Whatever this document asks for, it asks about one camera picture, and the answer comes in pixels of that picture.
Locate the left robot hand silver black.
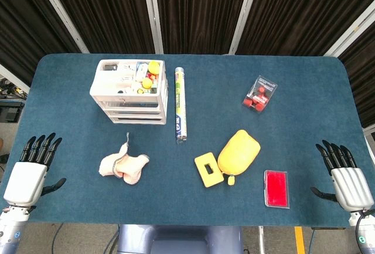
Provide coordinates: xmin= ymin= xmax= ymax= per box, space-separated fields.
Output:
xmin=3 ymin=133 xmax=67 ymax=208

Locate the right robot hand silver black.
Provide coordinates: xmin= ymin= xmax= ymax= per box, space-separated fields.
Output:
xmin=310 ymin=139 xmax=375 ymax=212

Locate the pink white cloth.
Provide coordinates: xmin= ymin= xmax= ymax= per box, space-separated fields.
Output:
xmin=98 ymin=133 xmax=151 ymax=185

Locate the black equipment box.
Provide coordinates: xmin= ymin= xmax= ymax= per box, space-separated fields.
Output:
xmin=0 ymin=101 xmax=25 ymax=123

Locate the red card in clear case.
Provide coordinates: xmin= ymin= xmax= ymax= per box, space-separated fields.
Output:
xmin=264 ymin=170 xmax=291 ymax=209

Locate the yellow plush toy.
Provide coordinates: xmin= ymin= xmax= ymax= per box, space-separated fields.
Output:
xmin=217 ymin=130 xmax=261 ymax=187

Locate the white plastic drawer organizer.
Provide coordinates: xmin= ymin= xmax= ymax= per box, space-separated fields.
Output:
xmin=89 ymin=59 xmax=169 ymax=126

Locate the clear box of red caps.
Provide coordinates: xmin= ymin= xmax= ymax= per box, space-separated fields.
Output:
xmin=241 ymin=75 xmax=278 ymax=116

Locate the yellow sponge with rectangular hole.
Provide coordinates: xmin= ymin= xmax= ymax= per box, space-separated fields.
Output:
xmin=194 ymin=153 xmax=224 ymax=188

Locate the blue table cloth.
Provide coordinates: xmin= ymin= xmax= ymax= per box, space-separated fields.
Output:
xmin=0 ymin=53 xmax=375 ymax=226

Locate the grey-blue robot torso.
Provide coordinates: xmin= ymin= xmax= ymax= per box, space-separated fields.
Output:
xmin=117 ymin=225 xmax=244 ymax=254

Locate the plastic wrap roll tube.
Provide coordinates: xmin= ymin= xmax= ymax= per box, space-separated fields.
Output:
xmin=175 ymin=66 xmax=189 ymax=145

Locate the dark pleated curtain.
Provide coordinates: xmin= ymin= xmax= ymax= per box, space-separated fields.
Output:
xmin=0 ymin=0 xmax=375 ymax=128

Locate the white metal frame post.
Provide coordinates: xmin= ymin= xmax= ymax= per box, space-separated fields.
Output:
xmin=141 ymin=0 xmax=164 ymax=55
xmin=0 ymin=63 xmax=30 ymax=93
xmin=31 ymin=0 xmax=90 ymax=54
xmin=228 ymin=0 xmax=263 ymax=55
xmin=323 ymin=0 xmax=375 ymax=58

